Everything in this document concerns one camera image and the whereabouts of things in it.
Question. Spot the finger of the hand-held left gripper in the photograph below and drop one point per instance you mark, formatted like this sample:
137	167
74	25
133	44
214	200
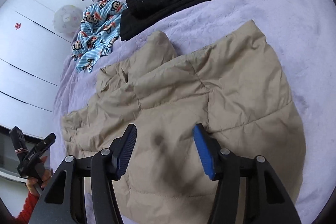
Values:
47	141

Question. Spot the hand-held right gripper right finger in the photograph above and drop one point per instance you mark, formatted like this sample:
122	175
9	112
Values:
206	153

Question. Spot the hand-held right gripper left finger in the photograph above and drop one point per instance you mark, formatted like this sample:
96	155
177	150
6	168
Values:
126	150

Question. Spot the khaki puffer jacket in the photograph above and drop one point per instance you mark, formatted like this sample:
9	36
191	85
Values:
183	87

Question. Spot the person's left forearm red sleeve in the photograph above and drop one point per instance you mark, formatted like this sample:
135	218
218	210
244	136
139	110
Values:
26	208

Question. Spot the person's left hand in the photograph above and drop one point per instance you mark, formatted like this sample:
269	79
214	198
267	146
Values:
46	178

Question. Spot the white wardrobe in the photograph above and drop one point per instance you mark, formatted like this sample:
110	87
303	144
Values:
26	56

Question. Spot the red paper decoration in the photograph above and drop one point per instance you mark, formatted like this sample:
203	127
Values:
18	26

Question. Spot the blue monkey print garment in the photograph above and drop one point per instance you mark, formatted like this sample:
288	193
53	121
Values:
97	29

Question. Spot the white covered fan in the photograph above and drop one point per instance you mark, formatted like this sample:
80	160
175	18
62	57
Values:
67	19

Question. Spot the purple fleece blanket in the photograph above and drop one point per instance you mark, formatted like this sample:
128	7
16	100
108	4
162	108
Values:
288	16

